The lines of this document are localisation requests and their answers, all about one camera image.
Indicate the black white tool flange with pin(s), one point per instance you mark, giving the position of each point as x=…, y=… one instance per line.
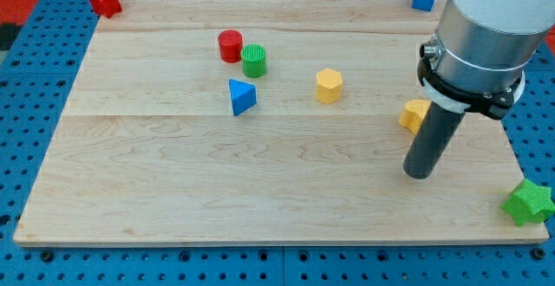
x=494, y=106

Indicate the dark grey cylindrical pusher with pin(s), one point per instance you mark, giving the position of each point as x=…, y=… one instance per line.
x=437, y=129

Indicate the red star block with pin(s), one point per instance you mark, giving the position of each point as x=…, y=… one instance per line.
x=106, y=8

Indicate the green cylinder block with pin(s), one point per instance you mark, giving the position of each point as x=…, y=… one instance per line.
x=253, y=60

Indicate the yellow hexagon block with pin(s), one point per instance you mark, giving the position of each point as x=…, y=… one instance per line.
x=329, y=85

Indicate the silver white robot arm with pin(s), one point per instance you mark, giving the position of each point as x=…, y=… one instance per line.
x=482, y=46

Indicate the yellow heart block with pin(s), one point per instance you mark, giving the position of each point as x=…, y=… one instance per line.
x=413, y=114

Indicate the wooden board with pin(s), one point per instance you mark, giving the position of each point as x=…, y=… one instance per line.
x=148, y=153

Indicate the green star block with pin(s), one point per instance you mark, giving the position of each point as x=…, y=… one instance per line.
x=529, y=203

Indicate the red cylinder block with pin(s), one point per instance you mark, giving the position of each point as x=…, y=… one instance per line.
x=230, y=45

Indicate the blue triangle block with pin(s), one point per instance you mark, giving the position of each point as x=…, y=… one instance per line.
x=243, y=96

